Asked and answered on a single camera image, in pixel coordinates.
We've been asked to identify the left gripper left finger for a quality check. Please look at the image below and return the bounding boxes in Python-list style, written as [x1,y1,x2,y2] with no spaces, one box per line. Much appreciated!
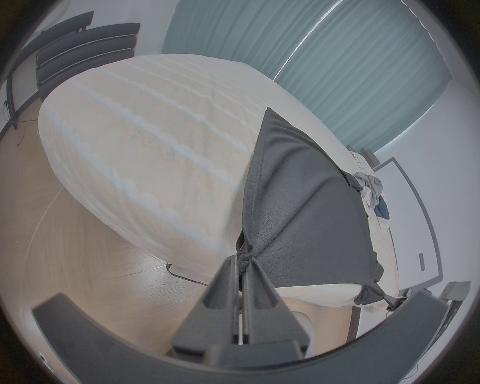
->
[172,255,241,349]

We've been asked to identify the black chest of drawers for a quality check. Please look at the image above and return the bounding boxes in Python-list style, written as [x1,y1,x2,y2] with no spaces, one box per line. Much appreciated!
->
[19,10,141,90]

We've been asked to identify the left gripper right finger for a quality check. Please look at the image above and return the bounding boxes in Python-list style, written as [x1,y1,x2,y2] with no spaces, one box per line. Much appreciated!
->
[241,260,313,349]

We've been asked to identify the grey bedside table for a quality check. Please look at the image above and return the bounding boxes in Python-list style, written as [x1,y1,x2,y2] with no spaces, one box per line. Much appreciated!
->
[347,145,382,168]

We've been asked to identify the pile of clothes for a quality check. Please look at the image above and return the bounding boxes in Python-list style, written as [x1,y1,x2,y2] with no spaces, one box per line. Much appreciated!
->
[349,172,393,232]

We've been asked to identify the black cable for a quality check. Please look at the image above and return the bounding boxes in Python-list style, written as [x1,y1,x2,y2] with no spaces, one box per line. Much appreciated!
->
[166,262,208,286]

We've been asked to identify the bed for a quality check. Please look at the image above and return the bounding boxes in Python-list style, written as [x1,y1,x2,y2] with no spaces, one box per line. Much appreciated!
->
[37,53,446,313]

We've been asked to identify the black T-shirt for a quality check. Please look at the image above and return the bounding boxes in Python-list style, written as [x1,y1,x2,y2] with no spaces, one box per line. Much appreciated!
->
[235,107,388,307]

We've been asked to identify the white printed pillow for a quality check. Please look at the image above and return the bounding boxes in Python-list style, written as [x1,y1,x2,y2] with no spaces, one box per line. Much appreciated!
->
[348,150,376,174]

